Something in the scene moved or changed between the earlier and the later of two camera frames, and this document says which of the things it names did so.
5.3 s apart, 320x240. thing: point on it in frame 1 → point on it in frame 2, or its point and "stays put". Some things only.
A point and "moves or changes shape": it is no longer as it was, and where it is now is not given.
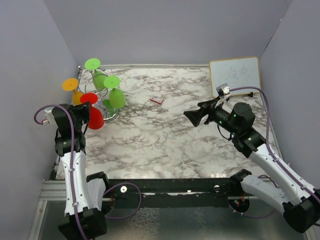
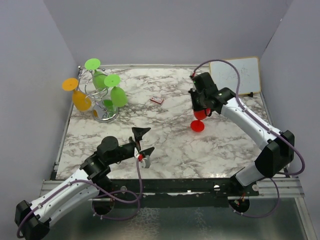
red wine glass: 96,119 moves or changes shape
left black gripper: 84,109 → 138,133
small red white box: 157,100 stays put
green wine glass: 116,98 stays put
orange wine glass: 71,84 stays put
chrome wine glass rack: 92,81 stays put
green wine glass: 98,77 stays put
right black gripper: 208,107 → 194,92
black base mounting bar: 172,193 stays put
